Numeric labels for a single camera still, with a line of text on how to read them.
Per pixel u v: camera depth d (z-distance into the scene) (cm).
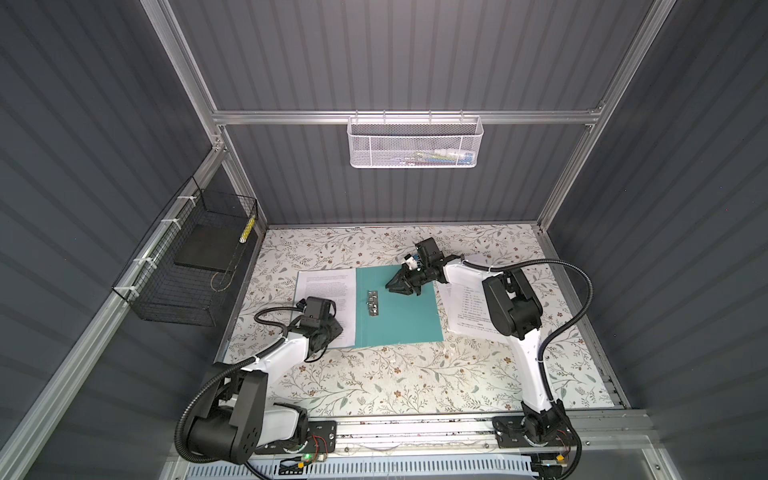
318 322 71
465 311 96
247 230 81
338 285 104
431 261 85
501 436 74
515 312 60
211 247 74
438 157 92
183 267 73
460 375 84
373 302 98
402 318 94
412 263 98
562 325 57
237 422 42
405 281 89
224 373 44
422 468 77
